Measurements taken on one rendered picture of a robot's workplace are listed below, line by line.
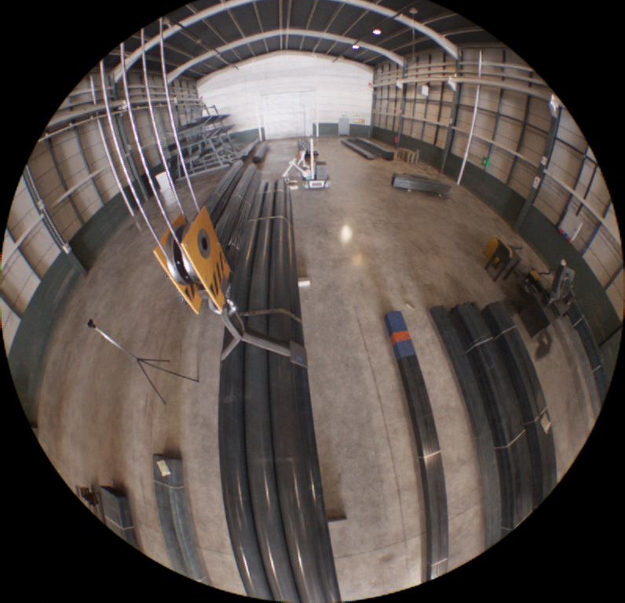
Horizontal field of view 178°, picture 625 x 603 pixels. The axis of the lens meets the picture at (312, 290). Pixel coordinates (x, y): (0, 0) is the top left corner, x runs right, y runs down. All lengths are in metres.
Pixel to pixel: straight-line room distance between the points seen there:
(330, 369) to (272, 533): 2.10
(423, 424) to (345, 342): 1.56
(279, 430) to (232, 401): 0.32
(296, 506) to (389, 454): 1.74
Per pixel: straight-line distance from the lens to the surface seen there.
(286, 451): 1.15
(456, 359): 3.21
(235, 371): 1.28
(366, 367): 2.78
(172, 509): 3.30
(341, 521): 2.79
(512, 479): 3.61
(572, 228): 9.05
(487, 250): 6.12
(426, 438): 2.76
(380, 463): 2.74
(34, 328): 8.57
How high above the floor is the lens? 2.58
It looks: 50 degrees down
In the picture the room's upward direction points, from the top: 2 degrees counter-clockwise
